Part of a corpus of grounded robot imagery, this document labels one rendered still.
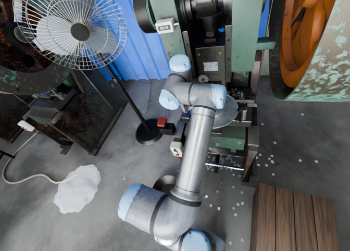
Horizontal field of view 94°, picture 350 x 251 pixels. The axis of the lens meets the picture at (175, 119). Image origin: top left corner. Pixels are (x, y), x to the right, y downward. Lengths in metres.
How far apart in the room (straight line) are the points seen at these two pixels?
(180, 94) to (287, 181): 1.38
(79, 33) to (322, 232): 1.75
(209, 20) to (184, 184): 0.65
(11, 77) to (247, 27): 1.48
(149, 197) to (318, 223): 1.02
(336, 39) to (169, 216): 0.55
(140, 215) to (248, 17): 0.74
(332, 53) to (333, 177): 1.46
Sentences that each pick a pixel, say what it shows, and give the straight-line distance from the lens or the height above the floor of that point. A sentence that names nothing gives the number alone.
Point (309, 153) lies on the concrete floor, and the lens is 1.91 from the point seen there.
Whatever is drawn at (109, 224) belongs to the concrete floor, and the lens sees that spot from 1.89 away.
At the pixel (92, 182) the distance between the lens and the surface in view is 1.99.
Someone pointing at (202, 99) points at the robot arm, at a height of 1.22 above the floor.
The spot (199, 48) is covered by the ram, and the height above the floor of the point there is 1.17.
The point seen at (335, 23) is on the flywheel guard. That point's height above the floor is 1.38.
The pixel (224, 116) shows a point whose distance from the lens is 1.01.
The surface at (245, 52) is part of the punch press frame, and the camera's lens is 0.79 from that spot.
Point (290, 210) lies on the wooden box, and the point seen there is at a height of 0.35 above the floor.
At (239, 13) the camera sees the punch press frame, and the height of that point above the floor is 1.31.
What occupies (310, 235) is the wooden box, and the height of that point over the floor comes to 0.35.
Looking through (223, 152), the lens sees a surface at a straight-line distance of 1.42.
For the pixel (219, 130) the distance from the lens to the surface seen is 0.96.
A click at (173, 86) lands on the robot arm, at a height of 1.23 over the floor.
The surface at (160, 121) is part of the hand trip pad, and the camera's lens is 1.10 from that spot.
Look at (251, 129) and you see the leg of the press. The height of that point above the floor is 0.64.
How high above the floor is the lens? 1.58
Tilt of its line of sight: 49 degrees down
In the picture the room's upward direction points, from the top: 22 degrees counter-clockwise
